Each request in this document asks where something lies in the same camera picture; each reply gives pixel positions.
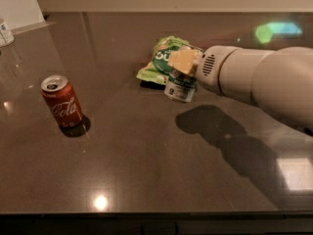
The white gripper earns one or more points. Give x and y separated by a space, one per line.
208 67

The green white 7up can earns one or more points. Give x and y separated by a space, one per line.
181 87

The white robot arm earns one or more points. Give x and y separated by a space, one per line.
280 82

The red Coca-Cola can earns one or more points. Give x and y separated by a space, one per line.
61 99

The green Dang snack bag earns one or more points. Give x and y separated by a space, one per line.
157 70

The white container with label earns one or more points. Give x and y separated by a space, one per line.
6 36

